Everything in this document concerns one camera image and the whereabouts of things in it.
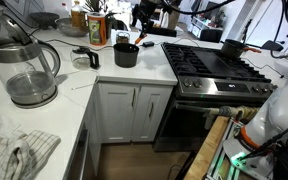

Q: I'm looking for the small glass coffee pot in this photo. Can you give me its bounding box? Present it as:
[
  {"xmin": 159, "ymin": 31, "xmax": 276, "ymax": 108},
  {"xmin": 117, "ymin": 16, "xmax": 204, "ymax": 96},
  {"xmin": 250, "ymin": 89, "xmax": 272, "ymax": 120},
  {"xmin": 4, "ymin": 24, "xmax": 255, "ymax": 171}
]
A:
[{"xmin": 70, "ymin": 47, "xmax": 100, "ymax": 70}]

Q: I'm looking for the metal mixing bowl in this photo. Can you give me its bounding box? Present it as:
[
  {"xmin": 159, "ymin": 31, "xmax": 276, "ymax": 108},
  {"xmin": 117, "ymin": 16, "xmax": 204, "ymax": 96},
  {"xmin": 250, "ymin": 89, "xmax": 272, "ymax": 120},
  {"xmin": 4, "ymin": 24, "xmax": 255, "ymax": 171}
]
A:
[{"xmin": 55, "ymin": 18, "xmax": 89, "ymax": 37}]

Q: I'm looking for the black power adapter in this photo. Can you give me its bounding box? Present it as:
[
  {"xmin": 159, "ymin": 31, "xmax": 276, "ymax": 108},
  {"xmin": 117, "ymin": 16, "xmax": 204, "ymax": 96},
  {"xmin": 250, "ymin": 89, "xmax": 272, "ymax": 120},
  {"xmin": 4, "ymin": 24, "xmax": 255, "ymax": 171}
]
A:
[{"xmin": 142, "ymin": 41, "xmax": 155, "ymax": 47}]

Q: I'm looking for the glass jar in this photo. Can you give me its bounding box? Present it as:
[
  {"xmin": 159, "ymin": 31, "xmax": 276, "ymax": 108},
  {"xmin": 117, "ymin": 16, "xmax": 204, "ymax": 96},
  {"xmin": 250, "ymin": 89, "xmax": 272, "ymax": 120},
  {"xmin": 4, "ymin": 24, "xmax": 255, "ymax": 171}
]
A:
[{"xmin": 116, "ymin": 31, "xmax": 130, "ymax": 43}]

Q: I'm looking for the orange drink container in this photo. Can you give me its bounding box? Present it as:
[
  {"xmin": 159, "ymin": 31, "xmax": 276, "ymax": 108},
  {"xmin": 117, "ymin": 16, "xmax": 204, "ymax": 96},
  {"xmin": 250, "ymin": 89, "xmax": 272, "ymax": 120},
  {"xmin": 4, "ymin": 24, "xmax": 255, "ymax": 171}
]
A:
[{"xmin": 87, "ymin": 12, "xmax": 106, "ymax": 46}]

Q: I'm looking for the large pot orange handle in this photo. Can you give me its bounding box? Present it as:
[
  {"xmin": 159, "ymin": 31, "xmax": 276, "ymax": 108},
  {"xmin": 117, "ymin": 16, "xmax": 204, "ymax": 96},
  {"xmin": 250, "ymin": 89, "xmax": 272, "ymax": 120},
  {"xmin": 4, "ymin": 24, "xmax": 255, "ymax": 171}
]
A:
[{"xmin": 220, "ymin": 38, "xmax": 262, "ymax": 60}]

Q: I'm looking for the striped dish towel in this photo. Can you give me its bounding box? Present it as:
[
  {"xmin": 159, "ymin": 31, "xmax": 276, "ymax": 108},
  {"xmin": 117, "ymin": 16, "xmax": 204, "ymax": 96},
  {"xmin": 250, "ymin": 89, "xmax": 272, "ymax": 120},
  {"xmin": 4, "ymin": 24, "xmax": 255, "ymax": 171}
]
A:
[{"xmin": 0, "ymin": 130, "xmax": 61, "ymax": 180}]

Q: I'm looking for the stainless steel dishwasher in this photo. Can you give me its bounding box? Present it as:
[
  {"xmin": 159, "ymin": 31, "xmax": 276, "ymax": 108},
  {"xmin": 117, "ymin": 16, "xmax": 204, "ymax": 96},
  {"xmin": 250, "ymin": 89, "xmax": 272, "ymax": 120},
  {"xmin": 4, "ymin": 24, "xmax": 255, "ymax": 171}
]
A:
[{"xmin": 65, "ymin": 127, "xmax": 90, "ymax": 180}]

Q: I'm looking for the dark stone mortar bowl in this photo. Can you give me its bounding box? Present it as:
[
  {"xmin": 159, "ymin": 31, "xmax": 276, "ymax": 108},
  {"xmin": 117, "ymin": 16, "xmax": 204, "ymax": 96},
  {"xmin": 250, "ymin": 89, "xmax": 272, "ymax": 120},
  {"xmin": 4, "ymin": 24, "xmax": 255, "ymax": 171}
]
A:
[{"xmin": 30, "ymin": 12, "xmax": 59, "ymax": 30}]

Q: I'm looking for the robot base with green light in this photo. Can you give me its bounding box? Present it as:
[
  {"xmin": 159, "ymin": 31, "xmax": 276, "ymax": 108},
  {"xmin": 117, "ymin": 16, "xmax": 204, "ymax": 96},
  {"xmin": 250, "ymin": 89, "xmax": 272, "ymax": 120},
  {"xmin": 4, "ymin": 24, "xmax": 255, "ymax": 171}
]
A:
[{"xmin": 213, "ymin": 119, "xmax": 275, "ymax": 180}]

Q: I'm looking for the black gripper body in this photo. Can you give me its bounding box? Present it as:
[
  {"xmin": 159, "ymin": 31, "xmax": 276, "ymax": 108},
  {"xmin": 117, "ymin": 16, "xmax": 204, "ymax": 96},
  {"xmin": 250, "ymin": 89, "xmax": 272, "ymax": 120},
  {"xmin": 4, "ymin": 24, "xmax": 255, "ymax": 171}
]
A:
[{"xmin": 131, "ymin": 3, "xmax": 155, "ymax": 34}]

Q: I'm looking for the towel on oven handle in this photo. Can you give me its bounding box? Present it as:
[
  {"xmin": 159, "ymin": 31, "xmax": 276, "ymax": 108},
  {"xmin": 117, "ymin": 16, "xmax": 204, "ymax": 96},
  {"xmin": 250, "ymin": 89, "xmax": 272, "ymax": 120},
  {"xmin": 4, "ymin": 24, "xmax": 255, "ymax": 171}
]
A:
[{"xmin": 203, "ymin": 106, "xmax": 259, "ymax": 129}]

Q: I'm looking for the large silver stove knob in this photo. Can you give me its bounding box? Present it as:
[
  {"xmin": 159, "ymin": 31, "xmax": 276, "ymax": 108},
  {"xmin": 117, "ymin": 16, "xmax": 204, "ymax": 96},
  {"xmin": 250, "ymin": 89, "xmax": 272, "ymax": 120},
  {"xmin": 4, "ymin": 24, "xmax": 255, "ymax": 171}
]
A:
[{"xmin": 183, "ymin": 79, "xmax": 192, "ymax": 87}]

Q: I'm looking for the stainless steel gas stove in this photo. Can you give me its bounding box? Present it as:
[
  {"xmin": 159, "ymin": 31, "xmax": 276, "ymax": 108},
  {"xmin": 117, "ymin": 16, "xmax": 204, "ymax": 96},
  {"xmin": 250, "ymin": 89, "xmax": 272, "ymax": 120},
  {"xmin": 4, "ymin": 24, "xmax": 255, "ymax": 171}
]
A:
[{"xmin": 153, "ymin": 43, "xmax": 274, "ymax": 152}]

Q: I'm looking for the amber liquid bottle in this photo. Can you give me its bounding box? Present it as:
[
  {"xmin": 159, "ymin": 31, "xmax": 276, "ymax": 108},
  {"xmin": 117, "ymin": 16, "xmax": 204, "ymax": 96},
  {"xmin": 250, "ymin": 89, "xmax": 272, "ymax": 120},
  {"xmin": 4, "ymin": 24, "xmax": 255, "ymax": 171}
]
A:
[{"xmin": 71, "ymin": 0, "xmax": 86, "ymax": 28}]

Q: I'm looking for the small silver stove knob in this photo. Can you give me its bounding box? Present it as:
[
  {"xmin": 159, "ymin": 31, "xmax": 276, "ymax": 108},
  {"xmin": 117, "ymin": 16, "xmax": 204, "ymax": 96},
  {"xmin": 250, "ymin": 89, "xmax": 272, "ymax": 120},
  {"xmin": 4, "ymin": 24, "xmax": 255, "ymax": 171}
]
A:
[{"xmin": 193, "ymin": 79, "xmax": 202, "ymax": 88}]

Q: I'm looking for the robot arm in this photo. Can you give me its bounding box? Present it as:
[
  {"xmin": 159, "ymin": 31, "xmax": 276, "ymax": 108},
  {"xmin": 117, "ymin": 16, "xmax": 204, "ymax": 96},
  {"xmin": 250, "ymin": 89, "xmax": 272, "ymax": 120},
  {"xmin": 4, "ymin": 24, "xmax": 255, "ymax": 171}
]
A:
[{"xmin": 162, "ymin": 43, "xmax": 288, "ymax": 179}]

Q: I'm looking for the glass electric kettle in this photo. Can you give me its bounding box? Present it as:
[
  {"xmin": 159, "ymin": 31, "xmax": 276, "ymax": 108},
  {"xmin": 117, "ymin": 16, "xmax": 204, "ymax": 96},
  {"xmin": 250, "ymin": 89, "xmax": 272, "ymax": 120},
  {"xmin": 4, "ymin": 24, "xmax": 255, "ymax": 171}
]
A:
[{"xmin": 0, "ymin": 14, "xmax": 61, "ymax": 109}]

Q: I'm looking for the small pot orange handle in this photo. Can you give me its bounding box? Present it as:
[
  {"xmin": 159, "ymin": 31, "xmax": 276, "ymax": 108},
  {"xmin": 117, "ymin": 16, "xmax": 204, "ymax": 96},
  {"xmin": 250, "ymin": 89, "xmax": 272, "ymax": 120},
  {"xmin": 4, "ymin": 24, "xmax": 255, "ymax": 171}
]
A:
[{"xmin": 113, "ymin": 37, "xmax": 142, "ymax": 68}]

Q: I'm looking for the white cabinet door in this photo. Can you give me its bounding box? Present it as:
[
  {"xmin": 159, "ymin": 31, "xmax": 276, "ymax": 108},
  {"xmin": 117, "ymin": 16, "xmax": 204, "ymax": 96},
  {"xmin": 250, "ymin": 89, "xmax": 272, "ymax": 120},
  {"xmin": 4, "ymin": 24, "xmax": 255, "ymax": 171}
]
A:
[
  {"xmin": 99, "ymin": 83, "xmax": 139, "ymax": 143},
  {"xmin": 131, "ymin": 85, "xmax": 172, "ymax": 142}
]

